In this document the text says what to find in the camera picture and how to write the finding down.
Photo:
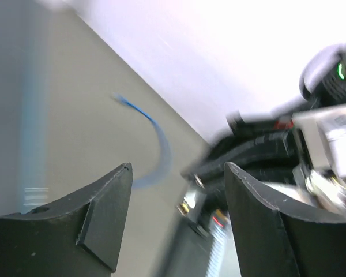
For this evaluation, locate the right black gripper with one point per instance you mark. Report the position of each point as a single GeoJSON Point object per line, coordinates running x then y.
{"type": "Point", "coordinates": [265, 148]}

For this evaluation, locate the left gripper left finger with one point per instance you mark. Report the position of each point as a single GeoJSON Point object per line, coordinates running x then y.
{"type": "Point", "coordinates": [79, 234]}

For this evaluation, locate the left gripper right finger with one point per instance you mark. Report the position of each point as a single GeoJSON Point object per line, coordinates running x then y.
{"type": "Point", "coordinates": [276, 235]}

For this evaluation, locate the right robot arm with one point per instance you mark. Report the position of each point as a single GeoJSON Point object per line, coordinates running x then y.
{"type": "Point", "coordinates": [330, 89]}

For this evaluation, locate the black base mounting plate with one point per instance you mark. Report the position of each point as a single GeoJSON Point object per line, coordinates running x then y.
{"type": "Point", "coordinates": [196, 231]}

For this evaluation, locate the grey table mat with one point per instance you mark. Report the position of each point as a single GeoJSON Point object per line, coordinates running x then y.
{"type": "Point", "coordinates": [89, 134]}

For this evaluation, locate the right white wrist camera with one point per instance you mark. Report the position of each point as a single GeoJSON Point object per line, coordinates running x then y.
{"type": "Point", "coordinates": [324, 132]}

